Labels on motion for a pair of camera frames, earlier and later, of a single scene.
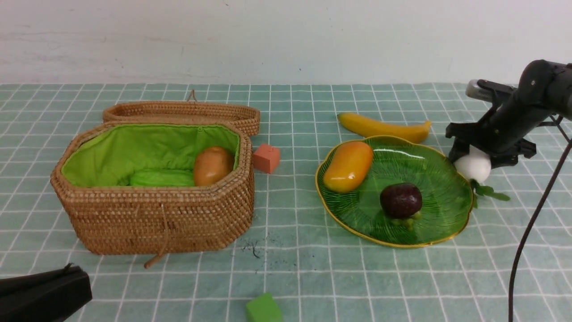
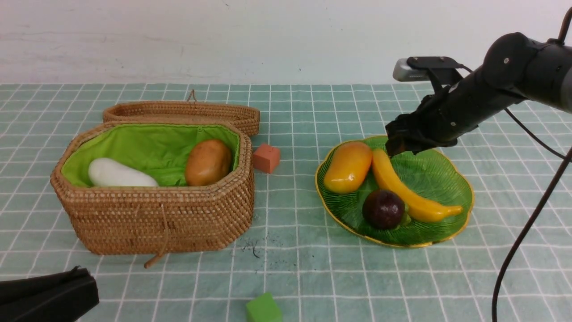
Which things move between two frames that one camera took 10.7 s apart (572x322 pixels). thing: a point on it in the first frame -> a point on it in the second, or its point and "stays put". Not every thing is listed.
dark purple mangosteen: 401,199 -> 383,209
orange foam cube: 267,158 stays put
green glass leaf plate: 446,194 stays put
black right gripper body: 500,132 -> 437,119
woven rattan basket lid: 245,115 stays put
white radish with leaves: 475,167 -> 107,172
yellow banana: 414,132 -> 421,208
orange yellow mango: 351,164 stays put
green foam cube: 264,308 stays put
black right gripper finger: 459,149 -> 394,146
